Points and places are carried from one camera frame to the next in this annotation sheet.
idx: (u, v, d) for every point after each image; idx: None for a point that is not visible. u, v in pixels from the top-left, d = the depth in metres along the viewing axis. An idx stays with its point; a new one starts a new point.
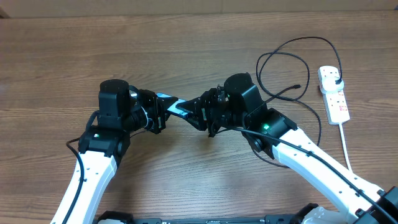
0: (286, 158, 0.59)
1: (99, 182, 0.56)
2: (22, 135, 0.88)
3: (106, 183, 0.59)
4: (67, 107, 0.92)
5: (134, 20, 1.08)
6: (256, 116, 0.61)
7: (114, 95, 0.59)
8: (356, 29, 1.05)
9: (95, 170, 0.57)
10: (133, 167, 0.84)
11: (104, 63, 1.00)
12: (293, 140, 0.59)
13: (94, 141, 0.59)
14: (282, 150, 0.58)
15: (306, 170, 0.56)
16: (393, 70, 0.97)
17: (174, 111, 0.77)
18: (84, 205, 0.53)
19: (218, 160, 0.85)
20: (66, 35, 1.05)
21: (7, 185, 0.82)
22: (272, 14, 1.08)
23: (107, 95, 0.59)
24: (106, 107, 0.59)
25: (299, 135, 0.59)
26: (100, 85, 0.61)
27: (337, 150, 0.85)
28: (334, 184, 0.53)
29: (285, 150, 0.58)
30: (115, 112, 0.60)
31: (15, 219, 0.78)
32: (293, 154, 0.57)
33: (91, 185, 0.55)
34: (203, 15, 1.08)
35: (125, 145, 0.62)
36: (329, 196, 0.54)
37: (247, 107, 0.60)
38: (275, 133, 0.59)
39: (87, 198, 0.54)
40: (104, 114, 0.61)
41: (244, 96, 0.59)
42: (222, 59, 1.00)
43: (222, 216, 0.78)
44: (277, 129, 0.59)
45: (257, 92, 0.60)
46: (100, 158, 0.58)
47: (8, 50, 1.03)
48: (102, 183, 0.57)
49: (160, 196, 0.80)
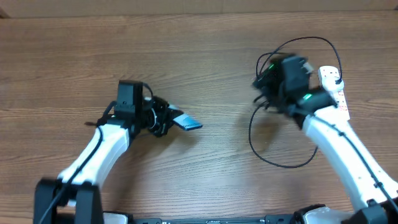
0: (317, 132, 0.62)
1: (116, 141, 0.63)
2: (22, 135, 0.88)
3: (118, 153, 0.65)
4: (67, 107, 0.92)
5: (134, 20, 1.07)
6: (296, 85, 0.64)
7: (131, 85, 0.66)
8: (356, 29, 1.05)
9: (112, 134, 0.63)
10: (133, 167, 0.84)
11: (104, 63, 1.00)
12: (329, 119, 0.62)
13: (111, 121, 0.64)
14: (316, 124, 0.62)
15: (333, 147, 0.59)
16: (393, 70, 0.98)
17: (179, 122, 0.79)
18: (101, 158, 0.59)
19: (218, 160, 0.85)
20: (66, 35, 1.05)
21: (7, 185, 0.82)
22: (272, 14, 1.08)
23: (124, 86, 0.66)
24: (124, 95, 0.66)
25: (335, 116, 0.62)
26: (120, 80, 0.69)
27: None
28: (355, 167, 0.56)
29: (319, 126, 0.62)
30: (132, 101, 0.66)
31: (15, 219, 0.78)
32: (326, 129, 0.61)
33: (108, 145, 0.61)
34: (203, 15, 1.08)
35: (135, 129, 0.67)
36: (346, 178, 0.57)
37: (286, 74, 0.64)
38: (314, 104, 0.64)
39: (106, 152, 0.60)
40: (120, 103, 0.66)
41: (284, 63, 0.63)
42: (222, 59, 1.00)
43: (223, 216, 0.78)
44: (318, 100, 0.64)
45: (298, 62, 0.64)
46: (117, 129, 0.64)
47: (8, 50, 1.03)
48: (118, 145, 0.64)
49: (160, 196, 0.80)
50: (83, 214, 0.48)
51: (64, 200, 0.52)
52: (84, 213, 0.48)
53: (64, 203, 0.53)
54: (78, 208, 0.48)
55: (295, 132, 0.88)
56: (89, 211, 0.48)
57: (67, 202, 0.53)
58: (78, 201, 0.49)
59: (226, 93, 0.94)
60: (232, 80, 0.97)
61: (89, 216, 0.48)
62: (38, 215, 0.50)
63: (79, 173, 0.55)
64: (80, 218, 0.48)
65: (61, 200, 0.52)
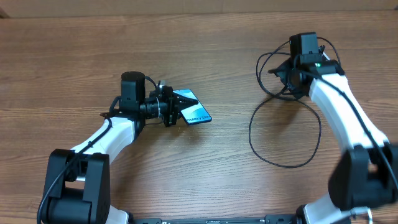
0: (319, 92, 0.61)
1: (123, 128, 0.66)
2: (22, 135, 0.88)
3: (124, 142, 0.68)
4: (67, 107, 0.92)
5: (134, 20, 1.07)
6: (310, 58, 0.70)
7: (133, 82, 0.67)
8: (356, 29, 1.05)
9: (120, 122, 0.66)
10: (133, 167, 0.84)
11: (104, 63, 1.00)
12: (334, 81, 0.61)
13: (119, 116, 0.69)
14: (318, 84, 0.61)
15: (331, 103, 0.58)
16: (393, 70, 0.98)
17: (185, 115, 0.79)
18: (110, 139, 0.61)
19: (218, 160, 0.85)
20: (66, 35, 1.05)
21: (6, 185, 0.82)
22: (272, 14, 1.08)
23: (127, 83, 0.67)
24: (127, 91, 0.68)
25: (339, 80, 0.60)
26: (122, 74, 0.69)
27: (336, 150, 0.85)
28: (348, 121, 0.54)
29: (322, 85, 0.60)
30: (135, 97, 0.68)
31: (15, 219, 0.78)
32: (326, 89, 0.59)
33: (116, 130, 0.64)
34: (203, 15, 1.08)
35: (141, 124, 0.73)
36: (341, 131, 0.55)
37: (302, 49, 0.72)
38: (324, 70, 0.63)
39: (114, 134, 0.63)
40: (124, 99, 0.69)
41: (303, 37, 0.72)
42: (222, 59, 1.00)
43: (223, 216, 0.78)
44: (328, 68, 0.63)
45: (315, 39, 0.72)
46: (124, 119, 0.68)
47: (8, 50, 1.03)
48: (125, 133, 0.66)
49: (160, 196, 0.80)
50: (93, 182, 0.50)
51: (74, 174, 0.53)
52: (94, 180, 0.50)
53: (74, 179, 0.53)
54: (89, 175, 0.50)
55: (295, 132, 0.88)
56: (99, 178, 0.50)
57: (76, 178, 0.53)
58: (91, 168, 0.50)
59: (226, 93, 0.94)
60: (232, 80, 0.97)
61: (99, 183, 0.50)
62: (48, 184, 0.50)
63: (91, 148, 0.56)
64: (90, 184, 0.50)
65: (71, 173, 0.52)
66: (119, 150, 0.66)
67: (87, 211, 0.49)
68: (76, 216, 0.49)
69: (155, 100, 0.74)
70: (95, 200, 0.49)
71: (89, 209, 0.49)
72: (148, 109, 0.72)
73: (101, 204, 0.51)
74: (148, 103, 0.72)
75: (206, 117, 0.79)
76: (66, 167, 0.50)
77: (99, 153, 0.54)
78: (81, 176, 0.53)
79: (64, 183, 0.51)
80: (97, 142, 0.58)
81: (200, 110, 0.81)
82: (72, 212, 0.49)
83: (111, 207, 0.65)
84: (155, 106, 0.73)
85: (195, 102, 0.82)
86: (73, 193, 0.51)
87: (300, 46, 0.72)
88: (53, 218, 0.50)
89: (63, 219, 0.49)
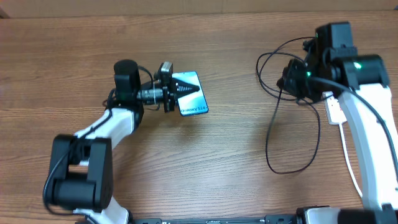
0: (353, 116, 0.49)
1: (124, 118, 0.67)
2: (22, 135, 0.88)
3: (122, 133, 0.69)
4: (68, 107, 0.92)
5: (134, 20, 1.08)
6: (342, 55, 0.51)
7: (127, 76, 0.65)
8: (356, 29, 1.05)
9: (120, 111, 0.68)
10: (132, 167, 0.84)
11: (104, 63, 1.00)
12: (374, 100, 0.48)
13: (118, 109, 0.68)
14: (356, 107, 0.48)
15: (365, 135, 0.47)
16: (393, 70, 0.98)
17: (180, 105, 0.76)
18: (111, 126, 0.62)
19: (217, 160, 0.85)
20: (66, 35, 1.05)
21: (7, 185, 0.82)
22: (272, 14, 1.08)
23: (120, 76, 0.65)
24: (120, 86, 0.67)
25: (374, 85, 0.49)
26: (114, 67, 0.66)
27: (336, 150, 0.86)
28: (382, 172, 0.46)
29: (359, 107, 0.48)
30: (130, 90, 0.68)
31: (15, 219, 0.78)
32: (364, 116, 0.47)
33: (116, 118, 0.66)
34: (203, 15, 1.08)
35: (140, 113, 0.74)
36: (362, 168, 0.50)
37: (333, 40, 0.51)
38: (364, 74, 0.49)
39: (115, 122, 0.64)
40: (120, 91, 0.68)
41: (333, 27, 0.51)
42: (221, 58, 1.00)
43: (222, 216, 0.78)
44: (370, 66, 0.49)
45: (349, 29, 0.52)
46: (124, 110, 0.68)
47: (8, 50, 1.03)
48: (124, 123, 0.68)
49: (160, 196, 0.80)
50: (97, 163, 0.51)
51: (78, 158, 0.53)
52: (98, 162, 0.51)
53: (76, 163, 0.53)
54: (92, 158, 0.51)
55: (295, 132, 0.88)
56: (102, 160, 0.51)
57: (79, 162, 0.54)
58: (93, 152, 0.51)
59: (226, 93, 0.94)
60: (232, 79, 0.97)
61: (102, 163, 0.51)
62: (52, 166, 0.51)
63: (92, 133, 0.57)
64: (94, 165, 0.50)
65: (74, 158, 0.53)
66: (119, 137, 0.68)
67: (92, 191, 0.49)
68: (80, 197, 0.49)
69: (152, 87, 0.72)
70: (99, 180, 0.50)
71: (93, 189, 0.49)
72: (145, 96, 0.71)
73: (105, 184, 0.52)
74: (143, 90, 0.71)
75: (203, 107, 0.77)
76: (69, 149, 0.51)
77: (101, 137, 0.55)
78: (85, 160, 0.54)
79: (68, 167, 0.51)
80: (99, 128, 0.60)
81: (199, 99, 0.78)
82: (76, 193, 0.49)
83: (114, 201, 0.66)
84: (150, 93, 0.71)
85: (194, 90, 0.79)
86: (76, 176, 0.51)
87: (328, 39, 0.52)
88: (58, 201, 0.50)
89: (68, 201, 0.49)
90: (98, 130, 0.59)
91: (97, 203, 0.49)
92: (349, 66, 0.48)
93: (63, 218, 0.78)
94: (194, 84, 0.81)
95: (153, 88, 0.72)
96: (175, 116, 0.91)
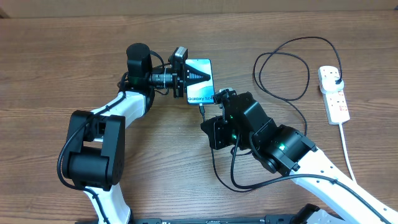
0: (307, 183, 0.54)
1: (135, 100, 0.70)
2: (22, 135, 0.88)
3: (133, 115, 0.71)
4: (67, 107, 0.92)
5: (134, 20, 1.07)
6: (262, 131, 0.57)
7: (139, 61, 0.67)
8: (356, 28, 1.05)
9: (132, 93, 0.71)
10: (133, 167, 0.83)
11: (104, 63, 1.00)
12: (313, 167, 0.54)
13: (131, 92, 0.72)
14: (306, 180, 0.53)
15: (328, 196, 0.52)
16: (393, 69, 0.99)
17: (189, 93, 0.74)
18: (125, 106, 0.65)
19: (218, 160, 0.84)
20: (66, 35, 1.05)
21: (7, 185, 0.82)
22: (272, 14, 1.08)
23: (132, 61, 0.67)
24: (133, 71, 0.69)
25: (311, 151, 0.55)
26: (126, 52, 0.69)
27: (337, 150, 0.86)
28: (357, 211, 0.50)
29: (308, 180, 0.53)
30: (142, 74, 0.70)
31: (15, 219, 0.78)
32: (313, 180, 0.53)
33: (128, 100, 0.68)
34: (203, 15, 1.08)
35: (151, 97, 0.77)
36: (343, 218, 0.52)
37: (253, 125, 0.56)
38: (290, 150, 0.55)
39: (127, 103, 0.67)
40: (134, 76, 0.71)
41: (247, 114, 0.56)
42: (222, 58, 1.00)
43: (223, 216, 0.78)
44: (293, 144, 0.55)
45: (260, 107, 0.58)
46: (137, 94, 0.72)
47: (7, 50, 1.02)
48: (136, 106, 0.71)
49: (160, 196, 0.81)
50: (109, 140, 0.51)
51: (92, 135, 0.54)
52: (111, 139, 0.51)
53: (91, 139, 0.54)
54: (106, 135, 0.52)
55: None
56: (115, 137, 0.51)
57: (93, 139, 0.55)
58: (107, 129, 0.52)
59: None
60: (232, 80, 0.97)
61: (115, 140, 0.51)
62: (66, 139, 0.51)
63: (107, 112, 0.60)
64: (107, 141, 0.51)
65: (89, 134, 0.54)
66: (130, 120, 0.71)
67: (105, 166, 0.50)
68: (94, 171, 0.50)
69: (162, 71, 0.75)
70: (112, 155, 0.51)
71: (106, 164, 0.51)
72: (155, 80, 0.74)
73: (117, 160, 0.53)
74: (154, 74, 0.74)
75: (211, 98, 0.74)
76: (85, 123, 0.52)
77: (115, 115, 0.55)
78: (99, 137, 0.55)
79: (83, 141, 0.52)
80: (114, 107, 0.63)
81: (208, 88, 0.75)
82: (89, 167, 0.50)
83: (120, 193, 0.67)
84: (160, 78, 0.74)
85: (205, 79, 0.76)
86: (89, 151, 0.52)
87: (247, 123, 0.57)
88: (73, 173, 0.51)
89: (81, 174, 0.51)
90: (112, 110, 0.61)
91: (110, 177, 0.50)
92: (276, 154, 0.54)
93: (63, 218, 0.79)
94: (206, 73, 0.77)
95: (164, 73, 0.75)
96: (175, 116, 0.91)
